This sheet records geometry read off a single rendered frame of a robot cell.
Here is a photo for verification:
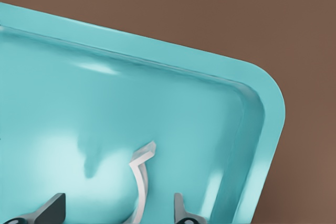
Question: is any turquoise plastic tray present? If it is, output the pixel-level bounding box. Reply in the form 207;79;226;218
0;2;286;224

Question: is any white drainage pipe clamp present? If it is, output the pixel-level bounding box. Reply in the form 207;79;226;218
123;141;157;224

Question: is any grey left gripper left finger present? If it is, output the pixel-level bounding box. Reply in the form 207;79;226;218
3;193;67;224

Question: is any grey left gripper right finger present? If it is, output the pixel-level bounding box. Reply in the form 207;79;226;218
174;193;208;224

